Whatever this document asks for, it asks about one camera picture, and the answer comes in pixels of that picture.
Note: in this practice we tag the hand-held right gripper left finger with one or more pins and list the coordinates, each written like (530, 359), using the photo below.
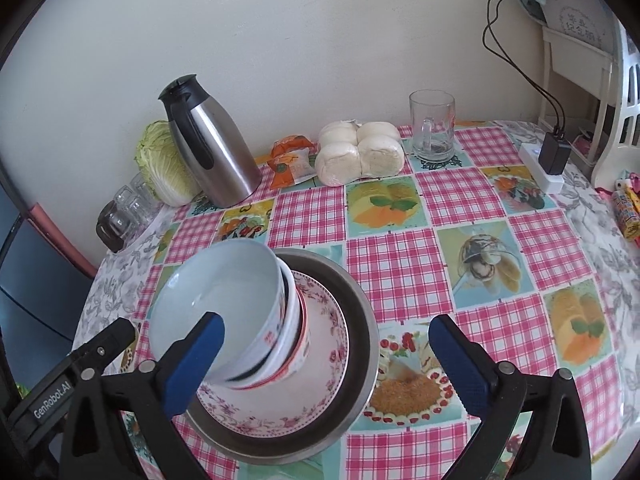
(192, 365)

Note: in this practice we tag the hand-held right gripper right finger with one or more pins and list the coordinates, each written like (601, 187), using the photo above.
(460, 370)

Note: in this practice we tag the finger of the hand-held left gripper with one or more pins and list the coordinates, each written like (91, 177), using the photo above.
(107, 345)

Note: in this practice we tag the light blue bowl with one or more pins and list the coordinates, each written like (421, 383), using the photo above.
(225, 280)

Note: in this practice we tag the stainless steel basin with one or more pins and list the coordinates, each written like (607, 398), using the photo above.
(357, 320)

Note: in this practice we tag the strawberry print red-rimmed bowl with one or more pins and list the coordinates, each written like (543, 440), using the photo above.
(301, 320)

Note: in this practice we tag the pink floral plate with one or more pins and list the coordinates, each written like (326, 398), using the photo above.
(325, 330)

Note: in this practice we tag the dark blue pink-edged furniture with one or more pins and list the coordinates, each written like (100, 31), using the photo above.
(35, 300)

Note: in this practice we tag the glass jar lying down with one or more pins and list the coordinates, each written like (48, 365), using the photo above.
(112, 230)

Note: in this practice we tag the pink checked tablecloth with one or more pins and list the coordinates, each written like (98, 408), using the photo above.
(390, 260)

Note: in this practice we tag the clear glass tumbler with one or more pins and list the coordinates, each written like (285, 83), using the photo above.
(145, 192)
(127, 207)

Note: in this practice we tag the napa cabbage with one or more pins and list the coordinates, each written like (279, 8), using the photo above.
(160, 165)

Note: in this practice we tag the stainless steel thermos jug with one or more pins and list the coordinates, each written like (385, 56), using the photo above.
(220, 155)

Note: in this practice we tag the white and orange snack packet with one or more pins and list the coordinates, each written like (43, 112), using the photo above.
(292, 170)

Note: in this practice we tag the white power strip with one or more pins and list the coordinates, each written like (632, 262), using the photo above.
(532, 160)

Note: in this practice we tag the white steamed bun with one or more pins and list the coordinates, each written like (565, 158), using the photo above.
(377, 132)
(340, 132)
(337, 165)
(382, 157)

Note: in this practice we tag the colourful candy packet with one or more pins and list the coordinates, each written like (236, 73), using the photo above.
(627, 210)

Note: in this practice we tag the black charger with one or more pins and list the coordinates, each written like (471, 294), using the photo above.
(554, 155)

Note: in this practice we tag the clear glass mug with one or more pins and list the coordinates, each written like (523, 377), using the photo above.
(432, 130)

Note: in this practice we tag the white plastic shelf rack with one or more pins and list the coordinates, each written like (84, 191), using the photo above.
(575, 70)

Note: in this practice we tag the white printed bag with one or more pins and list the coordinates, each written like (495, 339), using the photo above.
(580, 15)

